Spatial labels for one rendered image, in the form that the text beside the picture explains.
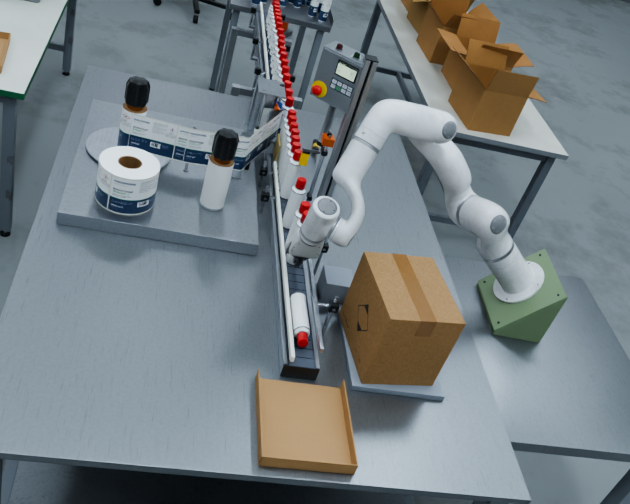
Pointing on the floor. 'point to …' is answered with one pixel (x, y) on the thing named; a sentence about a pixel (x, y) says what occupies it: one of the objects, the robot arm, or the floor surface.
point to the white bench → (19, 75)
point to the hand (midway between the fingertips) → (298, 260)
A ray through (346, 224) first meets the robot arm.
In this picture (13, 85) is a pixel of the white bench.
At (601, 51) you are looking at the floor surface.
